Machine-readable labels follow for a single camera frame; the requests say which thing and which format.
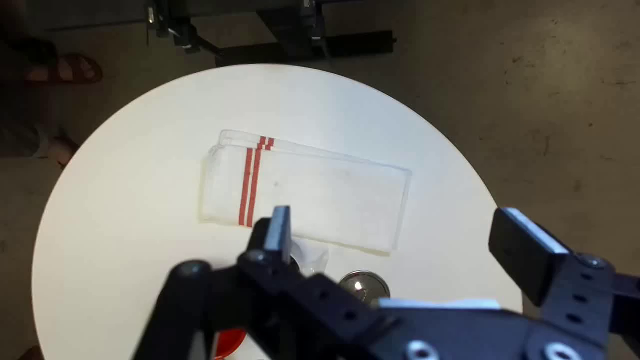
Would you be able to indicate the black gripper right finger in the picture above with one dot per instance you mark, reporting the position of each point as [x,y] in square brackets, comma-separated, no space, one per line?
[526,257]

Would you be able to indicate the flat steel dish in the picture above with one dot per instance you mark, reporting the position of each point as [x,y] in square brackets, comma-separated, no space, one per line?
[364,287]

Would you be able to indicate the large red bowl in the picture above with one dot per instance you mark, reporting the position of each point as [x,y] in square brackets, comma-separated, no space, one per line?
[228,342]

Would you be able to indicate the person foot in sandal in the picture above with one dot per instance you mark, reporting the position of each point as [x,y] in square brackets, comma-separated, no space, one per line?
[71,69]

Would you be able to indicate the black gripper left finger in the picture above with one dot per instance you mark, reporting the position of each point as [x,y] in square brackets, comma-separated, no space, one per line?
[280,233]

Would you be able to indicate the white towel red stripes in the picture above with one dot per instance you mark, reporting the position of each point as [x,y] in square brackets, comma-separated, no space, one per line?
[332,192]

